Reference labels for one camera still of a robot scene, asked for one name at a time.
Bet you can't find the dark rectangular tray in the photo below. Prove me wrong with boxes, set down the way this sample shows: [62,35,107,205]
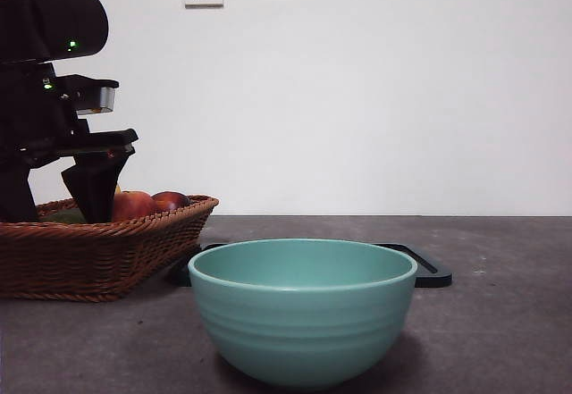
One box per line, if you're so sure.
[167,241,453,289]

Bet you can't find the red yellow apple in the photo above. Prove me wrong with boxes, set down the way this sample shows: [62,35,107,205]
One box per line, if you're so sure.
[110,190,157,223]

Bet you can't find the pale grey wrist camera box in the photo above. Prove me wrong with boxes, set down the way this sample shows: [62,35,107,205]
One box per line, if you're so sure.
[74,85,119,114]

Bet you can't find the teal ceramic bowl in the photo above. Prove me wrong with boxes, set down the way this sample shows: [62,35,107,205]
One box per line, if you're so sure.
[187,238,419,390]

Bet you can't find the brown woven wicker basket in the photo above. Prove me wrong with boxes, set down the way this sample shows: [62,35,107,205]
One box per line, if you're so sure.
[0,194,221,303]

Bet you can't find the green avocado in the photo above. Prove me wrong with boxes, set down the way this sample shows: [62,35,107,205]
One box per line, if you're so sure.
[38,208,87,225]

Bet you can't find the dark red peach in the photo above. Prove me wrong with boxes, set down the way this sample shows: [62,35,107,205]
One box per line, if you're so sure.
[150,191,192,213]

